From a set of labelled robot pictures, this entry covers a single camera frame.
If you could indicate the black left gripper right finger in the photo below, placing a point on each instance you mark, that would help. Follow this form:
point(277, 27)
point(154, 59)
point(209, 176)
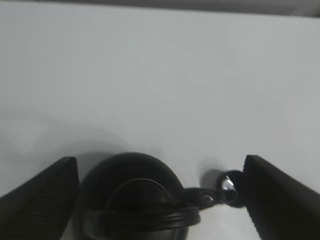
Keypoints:
point(280, 207)

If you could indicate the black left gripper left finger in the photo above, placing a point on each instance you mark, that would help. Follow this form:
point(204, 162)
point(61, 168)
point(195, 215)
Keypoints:
point(40, 208)

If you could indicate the black round teapot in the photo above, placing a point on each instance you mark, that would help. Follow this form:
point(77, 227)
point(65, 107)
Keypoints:
point(135, 196)

